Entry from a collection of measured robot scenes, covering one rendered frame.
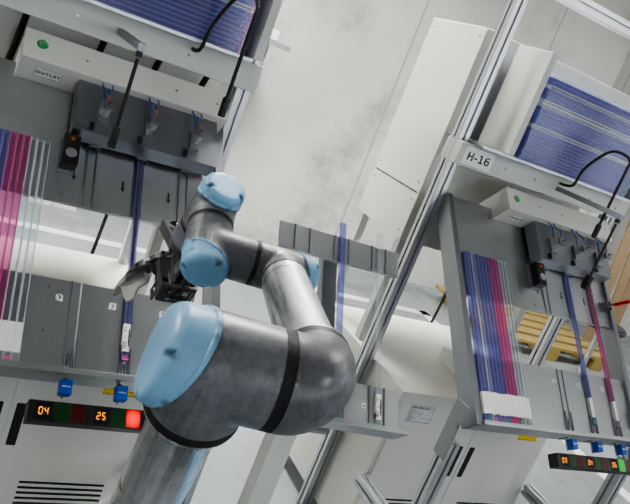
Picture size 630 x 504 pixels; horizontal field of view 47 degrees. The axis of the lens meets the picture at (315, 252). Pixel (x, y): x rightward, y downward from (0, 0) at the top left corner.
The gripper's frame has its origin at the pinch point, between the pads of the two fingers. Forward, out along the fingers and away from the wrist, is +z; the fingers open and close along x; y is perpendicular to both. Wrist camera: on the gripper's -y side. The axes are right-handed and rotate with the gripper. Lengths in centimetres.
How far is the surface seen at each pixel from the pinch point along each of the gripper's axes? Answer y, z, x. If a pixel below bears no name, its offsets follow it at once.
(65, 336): 1.1, 15.0, -12.2
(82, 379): 8.6, 18.0, -7.7
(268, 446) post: 7, 42, 47
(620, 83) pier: -362, 50, 445
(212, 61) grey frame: -64, -16, 12
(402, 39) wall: -355, 88, 237
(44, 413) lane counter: 15.6, 20.1, -14.0
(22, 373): 8.4, 18.6, -18.9
